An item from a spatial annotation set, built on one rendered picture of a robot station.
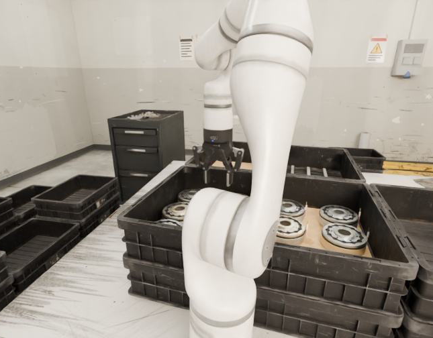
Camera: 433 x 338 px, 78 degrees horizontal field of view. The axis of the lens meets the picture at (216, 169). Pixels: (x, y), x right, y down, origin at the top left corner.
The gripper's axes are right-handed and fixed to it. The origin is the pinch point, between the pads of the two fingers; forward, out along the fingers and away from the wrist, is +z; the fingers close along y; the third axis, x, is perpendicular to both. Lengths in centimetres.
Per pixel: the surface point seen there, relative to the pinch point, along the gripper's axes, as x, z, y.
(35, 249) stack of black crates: 13, 59, -105
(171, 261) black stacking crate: -19.7, 13.2, -4.0
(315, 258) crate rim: -18.7, 5.0, 25.9
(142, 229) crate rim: -21.3, 5.3, -9.8
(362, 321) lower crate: -16.8, 18.4, 36.2
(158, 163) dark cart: 116, 44, -94
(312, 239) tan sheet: 1.2, 13.9, 25.8
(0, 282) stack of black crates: -16, 48, -82
